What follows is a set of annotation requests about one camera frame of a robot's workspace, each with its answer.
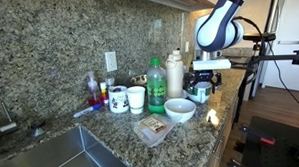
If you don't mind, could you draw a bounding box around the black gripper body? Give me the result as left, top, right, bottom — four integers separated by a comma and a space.
188, 69, 218, 84

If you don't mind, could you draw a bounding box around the black camera on stand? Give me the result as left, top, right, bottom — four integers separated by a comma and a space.
242, 31, 299, 101

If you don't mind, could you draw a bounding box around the stainless steel sink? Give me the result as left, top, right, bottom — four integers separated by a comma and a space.
0, 123, 135, 167

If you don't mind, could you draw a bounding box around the white cartoon print mug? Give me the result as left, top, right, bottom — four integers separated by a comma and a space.
108, 84, 131, 115

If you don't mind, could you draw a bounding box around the clear bag of nuts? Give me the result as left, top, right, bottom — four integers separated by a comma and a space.
133, 112, 178, 149

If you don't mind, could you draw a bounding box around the pink soap dispenser bottle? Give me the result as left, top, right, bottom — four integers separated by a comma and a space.
86, 70, 103, 108

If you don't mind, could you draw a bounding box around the metal faucet handle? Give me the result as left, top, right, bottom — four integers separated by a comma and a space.
0, 100, 19, 139

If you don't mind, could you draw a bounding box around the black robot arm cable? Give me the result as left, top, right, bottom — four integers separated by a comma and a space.
232, 14, 267, 59

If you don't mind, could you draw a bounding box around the leopard print dish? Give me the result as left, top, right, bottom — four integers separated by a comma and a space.
129, 74, 149, 87

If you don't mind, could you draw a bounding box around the white refrigerator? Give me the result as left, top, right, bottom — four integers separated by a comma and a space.
258, 0, 299, 96

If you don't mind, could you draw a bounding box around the cream insulated bottle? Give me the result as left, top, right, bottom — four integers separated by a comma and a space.
164, 49, 186, 100

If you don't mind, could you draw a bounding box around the blue white marker pen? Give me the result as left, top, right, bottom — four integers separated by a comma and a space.
72, 103, 105, 119

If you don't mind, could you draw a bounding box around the red black clamp handle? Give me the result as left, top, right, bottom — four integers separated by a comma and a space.
239, 123, 277, 147

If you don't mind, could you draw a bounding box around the small rainbow striped bottle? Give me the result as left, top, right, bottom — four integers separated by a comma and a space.
99, 81, 110, 106

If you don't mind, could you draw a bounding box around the black camera cable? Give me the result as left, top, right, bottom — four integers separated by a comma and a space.
266, 37, 299, 117

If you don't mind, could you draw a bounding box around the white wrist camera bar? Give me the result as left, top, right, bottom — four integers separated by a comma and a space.
192, 59, 232, 72

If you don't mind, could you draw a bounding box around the small glass shaker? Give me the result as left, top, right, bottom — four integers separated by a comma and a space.
105, 77, 117, 91

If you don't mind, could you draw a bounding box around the black cooktop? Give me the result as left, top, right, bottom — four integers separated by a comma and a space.
222, 54, 254, 68

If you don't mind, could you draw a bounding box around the white wall outlet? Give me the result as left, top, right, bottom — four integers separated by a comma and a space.
104, 51, 118, 73

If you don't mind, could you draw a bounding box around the white saucer plate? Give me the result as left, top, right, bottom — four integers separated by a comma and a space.
165, 89, 190, 101

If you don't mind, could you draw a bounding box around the green dotted plastic bottle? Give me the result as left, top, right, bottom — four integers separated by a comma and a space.
145, 57, 169, 116

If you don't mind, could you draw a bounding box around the white paper cup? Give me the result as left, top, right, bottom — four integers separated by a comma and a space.
126, 85, 148, 115

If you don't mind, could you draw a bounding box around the white ceramic bowl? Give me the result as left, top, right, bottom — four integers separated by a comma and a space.
163, 97, 198, 124

